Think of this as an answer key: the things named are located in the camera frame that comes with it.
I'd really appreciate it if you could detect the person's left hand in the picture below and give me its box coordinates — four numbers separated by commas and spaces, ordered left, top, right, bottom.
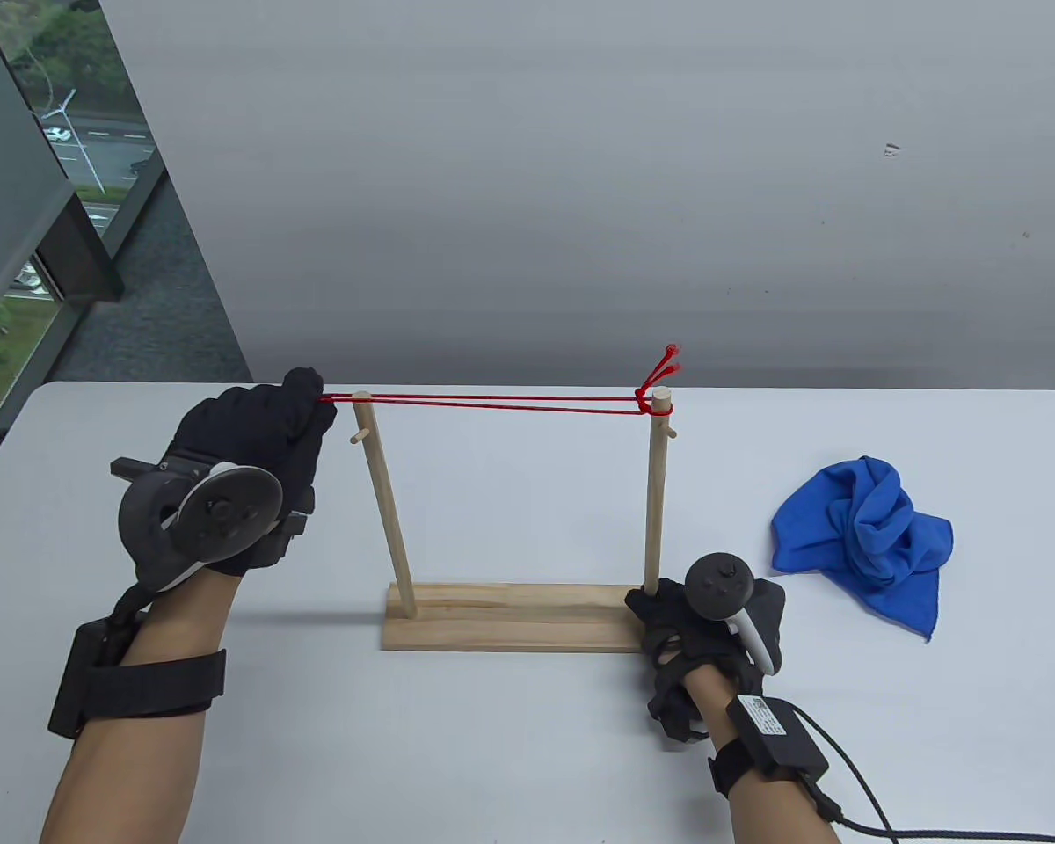
110, 367, 338, 578

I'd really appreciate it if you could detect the person's right hand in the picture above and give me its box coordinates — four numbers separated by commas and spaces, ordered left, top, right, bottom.
624, 578, 788, 750

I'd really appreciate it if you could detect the wooden rack with posts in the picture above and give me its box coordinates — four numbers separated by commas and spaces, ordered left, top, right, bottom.
351, 387, 680, 653

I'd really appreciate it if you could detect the blue towel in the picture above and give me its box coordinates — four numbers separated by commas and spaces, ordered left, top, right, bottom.
771, 455, 955, 643

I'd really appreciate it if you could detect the red elastic cord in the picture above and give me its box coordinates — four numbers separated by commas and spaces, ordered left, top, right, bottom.
319, 345, 682, 418

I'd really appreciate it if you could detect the person's right forearm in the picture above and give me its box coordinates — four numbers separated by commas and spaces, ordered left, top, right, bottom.
686, 673, 832, 844

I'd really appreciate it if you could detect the person's left forearm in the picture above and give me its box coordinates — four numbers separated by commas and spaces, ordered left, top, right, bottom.
40, 567, 247, 844

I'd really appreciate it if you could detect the dark grey right hand controller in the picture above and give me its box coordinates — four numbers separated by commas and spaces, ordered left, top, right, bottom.
686, 552, 786, 675

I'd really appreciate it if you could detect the dark grey hand controller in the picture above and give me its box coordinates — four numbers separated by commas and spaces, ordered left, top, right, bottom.
686, 552, 786, 675
119, 466, 284, 592

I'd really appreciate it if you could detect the dark grey left hand controller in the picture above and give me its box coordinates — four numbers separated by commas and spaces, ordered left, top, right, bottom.
119, 466, 284, 592

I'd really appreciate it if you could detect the black labelled wrist box strap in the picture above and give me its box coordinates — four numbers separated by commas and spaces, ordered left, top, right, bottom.
709, 695, 830, 797

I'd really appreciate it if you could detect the black cable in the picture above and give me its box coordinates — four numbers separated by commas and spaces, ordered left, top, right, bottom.
782, 703, 1055, 844

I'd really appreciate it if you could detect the black plain wrist box strap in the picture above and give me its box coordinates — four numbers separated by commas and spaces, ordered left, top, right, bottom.
48, 615, 228, 739

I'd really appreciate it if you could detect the grey window frame post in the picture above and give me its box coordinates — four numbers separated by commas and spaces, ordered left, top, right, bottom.
0, 0, 126, 353

